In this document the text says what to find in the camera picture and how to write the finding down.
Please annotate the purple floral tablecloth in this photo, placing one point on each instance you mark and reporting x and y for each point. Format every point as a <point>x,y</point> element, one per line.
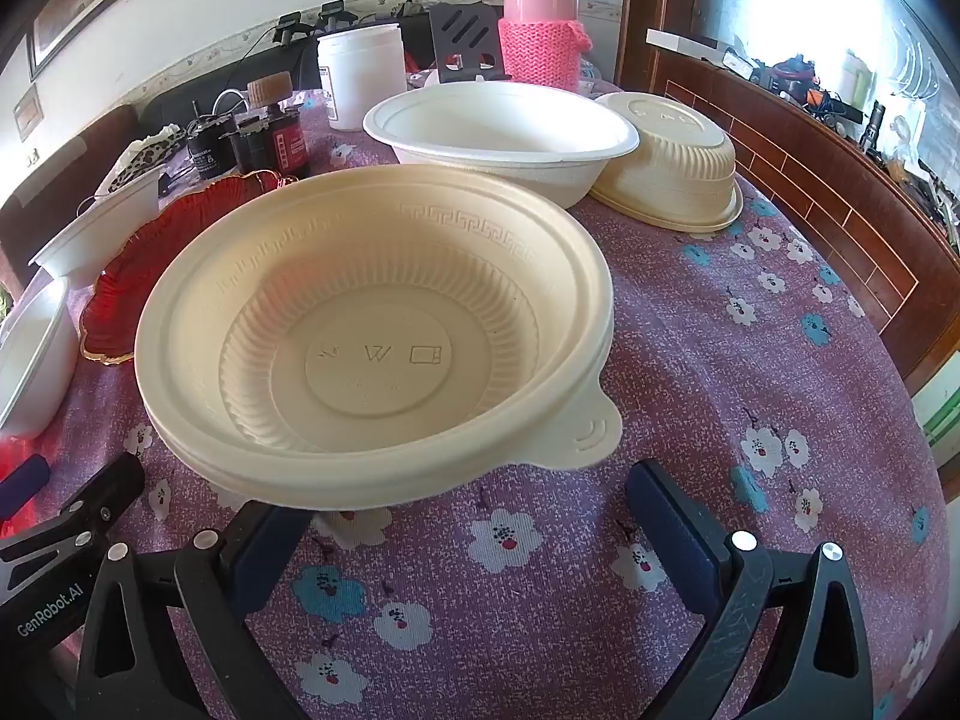
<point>600,315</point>

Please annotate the deep beige ribbed bowl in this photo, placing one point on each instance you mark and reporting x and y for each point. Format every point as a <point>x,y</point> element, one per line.
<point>675,165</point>

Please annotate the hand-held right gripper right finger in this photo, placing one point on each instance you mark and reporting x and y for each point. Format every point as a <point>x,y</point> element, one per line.
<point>675,532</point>

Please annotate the white plastic jar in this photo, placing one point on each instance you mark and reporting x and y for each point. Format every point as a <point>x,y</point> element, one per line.
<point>360,75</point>

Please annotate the small framed picture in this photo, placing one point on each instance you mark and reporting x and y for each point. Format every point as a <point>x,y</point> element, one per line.
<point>26,112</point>

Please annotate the brown armchair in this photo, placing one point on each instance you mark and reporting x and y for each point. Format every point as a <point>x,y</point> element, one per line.
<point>67,165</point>

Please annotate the wide beige patterned bowl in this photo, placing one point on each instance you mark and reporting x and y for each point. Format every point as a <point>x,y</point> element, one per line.
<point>375,277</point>

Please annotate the dark bottle with cork cap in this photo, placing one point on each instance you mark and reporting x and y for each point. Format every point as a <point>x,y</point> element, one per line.
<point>289,142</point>

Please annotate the leopard print cloth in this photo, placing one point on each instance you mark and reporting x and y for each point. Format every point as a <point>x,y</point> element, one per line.
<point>142,157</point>

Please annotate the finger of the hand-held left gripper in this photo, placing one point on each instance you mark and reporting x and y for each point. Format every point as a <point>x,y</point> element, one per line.
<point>105,487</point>
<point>22,484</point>

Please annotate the white flat box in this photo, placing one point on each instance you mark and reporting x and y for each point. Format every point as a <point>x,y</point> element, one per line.
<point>690,43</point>

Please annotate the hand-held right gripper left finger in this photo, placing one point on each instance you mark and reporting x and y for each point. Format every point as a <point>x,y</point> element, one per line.
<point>262,562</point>

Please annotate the red glass plate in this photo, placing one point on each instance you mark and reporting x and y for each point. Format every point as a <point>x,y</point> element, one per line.
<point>135,270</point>

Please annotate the large white bowl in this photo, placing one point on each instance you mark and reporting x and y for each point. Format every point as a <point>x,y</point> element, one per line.
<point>487,120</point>

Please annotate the wooden partition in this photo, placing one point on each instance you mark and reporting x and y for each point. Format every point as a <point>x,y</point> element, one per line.
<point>787,150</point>

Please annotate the small white bowl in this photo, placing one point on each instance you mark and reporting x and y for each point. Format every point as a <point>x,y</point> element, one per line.
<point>30,360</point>
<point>97,232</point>

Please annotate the pink thermos with knitted sleeve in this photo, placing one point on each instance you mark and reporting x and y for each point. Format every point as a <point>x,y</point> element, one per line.
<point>540,15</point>

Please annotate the black leather sofa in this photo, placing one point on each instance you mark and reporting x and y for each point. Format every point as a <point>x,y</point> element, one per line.
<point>187,97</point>

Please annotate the black clamp device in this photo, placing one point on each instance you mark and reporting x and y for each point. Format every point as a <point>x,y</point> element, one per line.
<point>292,28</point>
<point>337,15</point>

